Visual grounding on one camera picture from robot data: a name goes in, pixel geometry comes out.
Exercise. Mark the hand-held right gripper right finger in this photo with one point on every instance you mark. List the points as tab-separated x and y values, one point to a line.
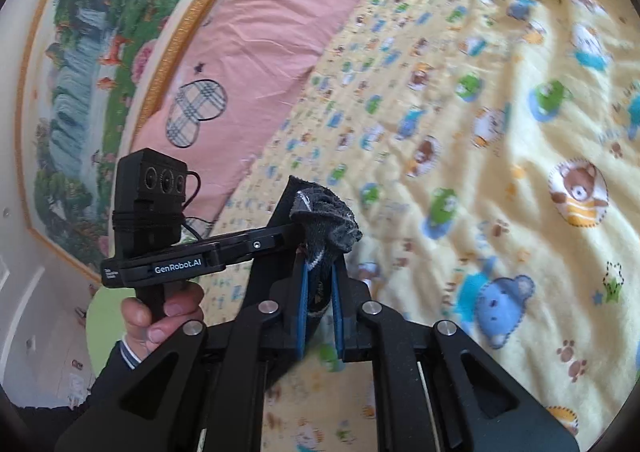
338	317

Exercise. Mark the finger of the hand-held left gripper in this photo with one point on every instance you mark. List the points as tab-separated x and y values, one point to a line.
285	207
260	245

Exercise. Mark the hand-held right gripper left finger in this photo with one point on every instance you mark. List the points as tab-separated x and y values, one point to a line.
301	317

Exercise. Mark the dark grey sock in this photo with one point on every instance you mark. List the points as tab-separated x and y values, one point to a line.
327	222

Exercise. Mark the person's left forearm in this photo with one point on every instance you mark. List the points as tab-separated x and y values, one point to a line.
100	382

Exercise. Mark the person's left hand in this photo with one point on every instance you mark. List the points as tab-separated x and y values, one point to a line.
175	309

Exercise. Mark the green round mat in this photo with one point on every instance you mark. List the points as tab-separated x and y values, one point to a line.
100	322

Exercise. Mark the gold framed landscape painting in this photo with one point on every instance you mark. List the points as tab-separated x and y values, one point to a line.
90	81

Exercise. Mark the pink pillow with plaid hearts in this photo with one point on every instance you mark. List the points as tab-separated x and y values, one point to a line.
260	31

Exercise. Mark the yellow cartoon printed blanket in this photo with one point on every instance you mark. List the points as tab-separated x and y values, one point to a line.
450	131

